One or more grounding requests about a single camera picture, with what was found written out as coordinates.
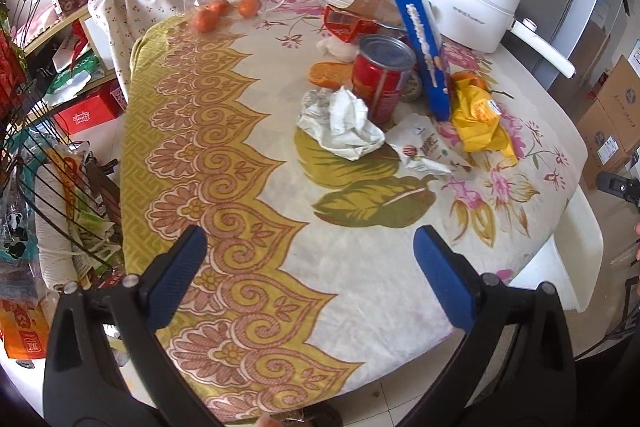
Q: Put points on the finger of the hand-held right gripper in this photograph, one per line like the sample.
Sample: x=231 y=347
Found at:
x=617 y=186

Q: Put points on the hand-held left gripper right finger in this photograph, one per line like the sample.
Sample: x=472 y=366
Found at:
x=442 y=277

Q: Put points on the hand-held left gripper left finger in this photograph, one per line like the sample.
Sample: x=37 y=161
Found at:
x=177 y=277

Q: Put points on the red drink can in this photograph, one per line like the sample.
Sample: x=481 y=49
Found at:
x=380 y=82

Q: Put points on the orange peel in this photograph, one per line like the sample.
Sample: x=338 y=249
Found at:
x=330 y=76

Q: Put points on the person's right hand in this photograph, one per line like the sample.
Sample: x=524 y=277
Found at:
x=637 y=252

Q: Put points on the white plastic chair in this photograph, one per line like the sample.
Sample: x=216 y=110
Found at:
x=575 y=247

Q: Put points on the white printed wrapper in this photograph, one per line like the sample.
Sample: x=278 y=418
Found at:
x=425 y=147

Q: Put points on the paper towel roll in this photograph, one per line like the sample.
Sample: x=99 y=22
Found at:
x=55 y=227

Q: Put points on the yellow wrapper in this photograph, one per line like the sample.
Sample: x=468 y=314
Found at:
x=480 y=122

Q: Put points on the orange plastic bag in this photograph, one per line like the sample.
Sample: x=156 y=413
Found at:
x=22 y=332

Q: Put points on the crumpled white paper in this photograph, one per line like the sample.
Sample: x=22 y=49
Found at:
x=345 y=127

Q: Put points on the tangerine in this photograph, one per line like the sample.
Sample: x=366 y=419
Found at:
x=220 y=7
x=248 y=7
x=472 y=79
x=202 y=21

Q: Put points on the red box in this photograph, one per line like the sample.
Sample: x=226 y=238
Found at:
x=90 y=109

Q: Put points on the round metal lid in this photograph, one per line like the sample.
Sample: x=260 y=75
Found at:
x=412 y=86

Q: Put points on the green plastic bag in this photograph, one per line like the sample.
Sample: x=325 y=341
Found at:
x=70 y=79

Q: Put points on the white electric pot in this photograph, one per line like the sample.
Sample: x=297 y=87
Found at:
x=465 y=7

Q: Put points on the long blue box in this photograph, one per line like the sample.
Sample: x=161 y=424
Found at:
x=417 y=42

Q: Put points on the red and white carton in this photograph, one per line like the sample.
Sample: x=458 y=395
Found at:
x=345 y=24

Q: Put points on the wooden shelf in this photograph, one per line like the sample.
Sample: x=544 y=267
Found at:
x=50 y=32

